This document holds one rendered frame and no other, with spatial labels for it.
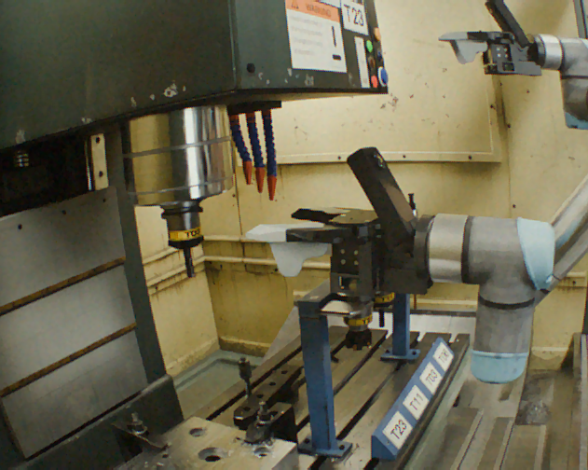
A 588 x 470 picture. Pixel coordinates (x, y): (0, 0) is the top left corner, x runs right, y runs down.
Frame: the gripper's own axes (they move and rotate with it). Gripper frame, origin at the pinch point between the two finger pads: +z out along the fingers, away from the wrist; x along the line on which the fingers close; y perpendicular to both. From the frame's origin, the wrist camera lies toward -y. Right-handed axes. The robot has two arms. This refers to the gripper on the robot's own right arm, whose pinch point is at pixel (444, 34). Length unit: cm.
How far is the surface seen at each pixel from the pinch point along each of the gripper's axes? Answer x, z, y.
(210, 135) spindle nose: -20.1, 39.6, 15.4
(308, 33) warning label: -21.7, 25.8, 2.9
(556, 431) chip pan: 10, -37, 99
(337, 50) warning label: -14.5, 21.6, 4.8
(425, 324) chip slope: 65, -8, 82
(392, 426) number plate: -8, 15, 71
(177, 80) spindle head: -32, 41, 8
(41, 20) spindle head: -17, 67, -9
